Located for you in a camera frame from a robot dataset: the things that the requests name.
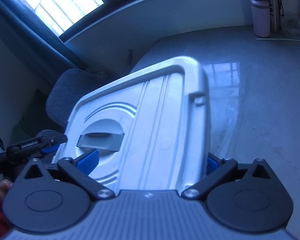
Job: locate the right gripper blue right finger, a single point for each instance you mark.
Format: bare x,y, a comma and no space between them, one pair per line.
213,163

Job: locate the white bin lid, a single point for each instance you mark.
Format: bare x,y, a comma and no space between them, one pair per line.
151,128

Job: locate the far grey fabric chair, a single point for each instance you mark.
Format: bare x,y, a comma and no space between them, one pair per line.
71,86

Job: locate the dark blue curtain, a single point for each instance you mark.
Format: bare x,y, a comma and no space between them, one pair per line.
34,44

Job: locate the person left hand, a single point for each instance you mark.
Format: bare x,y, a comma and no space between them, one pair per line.
5,186

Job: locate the pink water bottle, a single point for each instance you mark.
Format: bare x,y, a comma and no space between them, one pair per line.
261,17

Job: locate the steel thermos bottle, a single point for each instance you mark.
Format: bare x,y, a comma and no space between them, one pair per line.
276,12

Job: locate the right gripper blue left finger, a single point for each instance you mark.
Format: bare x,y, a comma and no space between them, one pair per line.
87,162

